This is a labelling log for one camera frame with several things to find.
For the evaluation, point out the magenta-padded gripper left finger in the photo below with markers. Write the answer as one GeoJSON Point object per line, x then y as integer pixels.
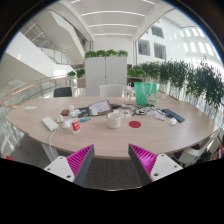
{"type": "Point", "coordinates": [58, 166]}

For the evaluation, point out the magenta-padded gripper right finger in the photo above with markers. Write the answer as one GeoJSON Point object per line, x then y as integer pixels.
{"type": "Point", "coordinates": [165, 166]}

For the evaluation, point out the clear red-labelled water bottle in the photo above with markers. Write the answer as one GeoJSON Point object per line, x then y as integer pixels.
{"type": "Point", "coordinates": [76, 126]}

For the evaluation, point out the large white computer mouse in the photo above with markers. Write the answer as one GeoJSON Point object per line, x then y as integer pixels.
{"type": "Point", "coordinates": [66, 124]}

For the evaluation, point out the white power strip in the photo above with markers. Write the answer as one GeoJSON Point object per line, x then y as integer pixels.
{"type": "Point", "coordinates": [50, 123]}

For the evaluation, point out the dark blue keyboard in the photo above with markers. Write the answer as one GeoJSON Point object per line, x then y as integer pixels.
{"type": "Point", "coordinates": [173, 115]}

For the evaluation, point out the blue-green tube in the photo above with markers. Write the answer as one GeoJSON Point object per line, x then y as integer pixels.
{"type": "Point", "coordinates": [85, 119]}

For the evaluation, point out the small red and black box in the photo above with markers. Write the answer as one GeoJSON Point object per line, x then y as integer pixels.
{"type": "Point", "coordinates": [65, 112]}

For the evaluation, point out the white card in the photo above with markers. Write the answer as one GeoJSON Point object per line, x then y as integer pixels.
{"type": "Point", "coordinates": [76, 112]}

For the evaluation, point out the black notebook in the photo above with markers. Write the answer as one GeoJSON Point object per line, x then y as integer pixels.
{"type": "Point", "coordinates": [83, 112]}

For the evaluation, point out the colourful sticker sheet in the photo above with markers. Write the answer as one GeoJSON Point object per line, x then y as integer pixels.
{"type": "Point", "coordinates": [126, 114]}

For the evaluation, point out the white grid-patterned mug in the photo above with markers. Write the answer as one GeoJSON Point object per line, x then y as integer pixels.
{"type": "Point", "coordinates": [113, 120]}

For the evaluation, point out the green tote bag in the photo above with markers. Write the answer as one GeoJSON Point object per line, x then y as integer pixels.
{"type": "Point", "coordinates": [143, 95]}

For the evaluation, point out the black chair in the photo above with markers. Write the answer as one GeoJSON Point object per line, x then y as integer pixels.
{"type": "Point", "coordinates": [63, 92]}

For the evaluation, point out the wooden-railed glass balustrade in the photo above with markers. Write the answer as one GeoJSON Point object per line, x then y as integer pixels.
{"type": "Point", "coordinates": [33, 90]}

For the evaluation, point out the clear jar with white lid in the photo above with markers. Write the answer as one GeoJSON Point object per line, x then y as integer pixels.
{"type": "Point", "coordinates": [127, 94]}

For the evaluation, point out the green hedge row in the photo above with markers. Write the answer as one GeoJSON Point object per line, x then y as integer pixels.
{"type": "Point", "coordinates": [180, 78]}

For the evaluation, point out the white chair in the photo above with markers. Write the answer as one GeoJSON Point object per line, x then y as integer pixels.
{"type": "Point", "coordinates": [111, 90]}

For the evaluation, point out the potted green plant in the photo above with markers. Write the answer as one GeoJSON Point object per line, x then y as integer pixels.
{"type": "Point", "coordinates": [80, 73]}

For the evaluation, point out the white cabinet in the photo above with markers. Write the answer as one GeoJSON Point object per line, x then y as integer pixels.
{"type": "Point", "coordinates": [106, 76]}

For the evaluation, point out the green plants atop cabinet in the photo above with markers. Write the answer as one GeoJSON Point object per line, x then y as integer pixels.
{"type": "Point", "coordinates": [106, 53]}

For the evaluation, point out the ceiling light strips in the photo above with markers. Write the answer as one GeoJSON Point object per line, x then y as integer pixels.
{"type": "Point", "coordinates": [113, 12]}

